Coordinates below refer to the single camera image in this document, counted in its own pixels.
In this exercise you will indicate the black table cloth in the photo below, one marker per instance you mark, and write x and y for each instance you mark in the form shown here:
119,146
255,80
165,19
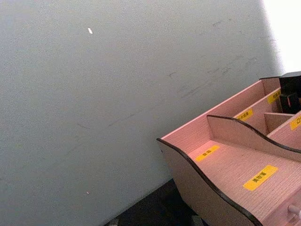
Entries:
150,207

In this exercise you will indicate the pink wooden desk organizer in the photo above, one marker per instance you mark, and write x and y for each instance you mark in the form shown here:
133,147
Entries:
230,169

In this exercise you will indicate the tall black rectangular box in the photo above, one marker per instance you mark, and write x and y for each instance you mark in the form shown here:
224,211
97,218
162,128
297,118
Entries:
291,82

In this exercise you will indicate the small upper organizer drawer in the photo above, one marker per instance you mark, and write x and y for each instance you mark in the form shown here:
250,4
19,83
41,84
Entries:
279,217

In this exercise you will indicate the pale grey wall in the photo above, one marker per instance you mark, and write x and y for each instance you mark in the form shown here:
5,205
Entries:
94,94

